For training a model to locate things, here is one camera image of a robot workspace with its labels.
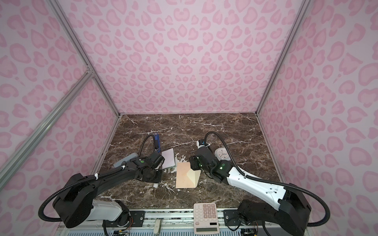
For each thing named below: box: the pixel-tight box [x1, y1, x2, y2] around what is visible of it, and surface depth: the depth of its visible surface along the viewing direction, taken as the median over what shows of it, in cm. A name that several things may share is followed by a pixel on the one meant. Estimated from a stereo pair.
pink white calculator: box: [193, 202, 220, 235], surface depth 73 cm
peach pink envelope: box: [175, 162, 202, 189], surface depth 89 cm
